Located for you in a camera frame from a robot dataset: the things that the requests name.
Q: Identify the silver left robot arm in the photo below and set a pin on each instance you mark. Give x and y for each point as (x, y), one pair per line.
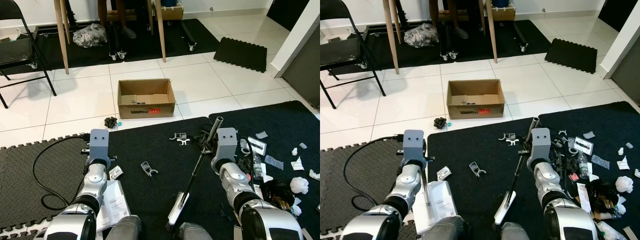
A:
(95, 180)
(407, 182)

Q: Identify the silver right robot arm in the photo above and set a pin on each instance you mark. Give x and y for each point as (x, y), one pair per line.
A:
(270, 225)
(570, 227)

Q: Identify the black floor mat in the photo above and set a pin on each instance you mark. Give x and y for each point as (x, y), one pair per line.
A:
(280, 120)
(605, 120)
(465, 145)
(150, 145)

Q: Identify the small white printed card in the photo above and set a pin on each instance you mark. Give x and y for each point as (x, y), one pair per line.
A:
(116, 172)
(443, 173)

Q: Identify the white plastic hook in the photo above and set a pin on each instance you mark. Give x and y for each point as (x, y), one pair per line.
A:
(178, 137)
(507, 137)

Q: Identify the small grey black clip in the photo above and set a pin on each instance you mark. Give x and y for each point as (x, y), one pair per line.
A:
(147, 168)
(476, 169)

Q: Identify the black plastic clump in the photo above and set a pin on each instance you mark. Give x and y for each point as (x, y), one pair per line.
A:
(110, 121)
(440, 122)

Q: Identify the clear plastic bottle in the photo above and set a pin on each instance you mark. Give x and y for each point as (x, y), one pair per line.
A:
(256, 165)
(581, 163)

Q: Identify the grey plastic piece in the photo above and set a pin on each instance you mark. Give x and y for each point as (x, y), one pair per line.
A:
(589, 134)
(261, 134)

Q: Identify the small pink card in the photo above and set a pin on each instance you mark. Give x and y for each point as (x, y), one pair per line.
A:
(574, 176)

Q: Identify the silver left robot leg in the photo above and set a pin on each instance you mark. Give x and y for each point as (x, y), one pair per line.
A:
(122, 227)
(447, 227)

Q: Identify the silver robot leg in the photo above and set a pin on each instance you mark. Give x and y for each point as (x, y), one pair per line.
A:
(447, 227)
(195, 231)
(122, 227)
(515, 231)

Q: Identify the clear bubble wrap piece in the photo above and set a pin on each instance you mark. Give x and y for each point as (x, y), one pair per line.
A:
(600, 161)
(274, 162)

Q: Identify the open brown cardboard box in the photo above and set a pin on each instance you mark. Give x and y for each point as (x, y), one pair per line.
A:
(145, 97)
(475, 97)

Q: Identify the white tube package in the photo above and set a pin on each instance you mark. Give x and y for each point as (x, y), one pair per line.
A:
(582, 195)

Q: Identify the black plastic bag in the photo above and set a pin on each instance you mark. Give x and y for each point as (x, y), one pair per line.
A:
(277, 192)
(602, 192)

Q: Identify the silver right robot leg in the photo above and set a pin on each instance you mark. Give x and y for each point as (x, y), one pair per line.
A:
(515, 231)
(195, 231)

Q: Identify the white paper piece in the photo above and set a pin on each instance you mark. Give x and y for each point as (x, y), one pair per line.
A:
(622, 163)
(298, 163)

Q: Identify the black foam puzzle mat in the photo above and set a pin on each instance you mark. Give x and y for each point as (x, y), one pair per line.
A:
(330, 165)
(20, 160)

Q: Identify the loose black foam tile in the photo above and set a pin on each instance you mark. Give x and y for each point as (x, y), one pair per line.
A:
(240, 52)
(570, 54)

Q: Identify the white crumpled tissue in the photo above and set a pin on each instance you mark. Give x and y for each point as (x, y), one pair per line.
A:
(624, 184)
(300, 185)

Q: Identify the black wheeled stand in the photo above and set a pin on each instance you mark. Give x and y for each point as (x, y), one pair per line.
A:
(450, 55)
(121, 55)

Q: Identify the black carpet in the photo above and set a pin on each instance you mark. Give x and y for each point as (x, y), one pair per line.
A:
(145, 42)
(475, 42)

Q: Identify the clear bag of parts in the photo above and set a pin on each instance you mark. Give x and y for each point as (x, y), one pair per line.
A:
(422, 35)
(90, 35)

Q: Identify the wooden table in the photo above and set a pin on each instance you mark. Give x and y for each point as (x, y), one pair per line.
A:
(392, 40)
(62, 40)

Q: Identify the small brown cardboard box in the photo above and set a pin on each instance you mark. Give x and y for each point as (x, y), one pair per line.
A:
(505, 12)
(172, 12)

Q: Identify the black folding chair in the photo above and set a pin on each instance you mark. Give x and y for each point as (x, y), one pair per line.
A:
(15, 50)
(337, 50)

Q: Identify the blue bin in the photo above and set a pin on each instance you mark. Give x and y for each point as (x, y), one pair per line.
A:
(500, 2)
(170, 2)

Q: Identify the person with bare legs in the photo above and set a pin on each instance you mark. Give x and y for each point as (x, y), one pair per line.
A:
(102, 10)
(435, 10)

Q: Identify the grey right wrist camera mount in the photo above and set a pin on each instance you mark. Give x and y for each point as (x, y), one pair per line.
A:
(540, 145)
(226, 145)

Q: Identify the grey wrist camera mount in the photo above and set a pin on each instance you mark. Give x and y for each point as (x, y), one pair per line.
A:
(414, 145)
(99, 145)
(226, 145)
(540, 145)

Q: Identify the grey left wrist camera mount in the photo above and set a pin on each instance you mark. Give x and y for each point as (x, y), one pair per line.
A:
(414, 145)
(99, 145)

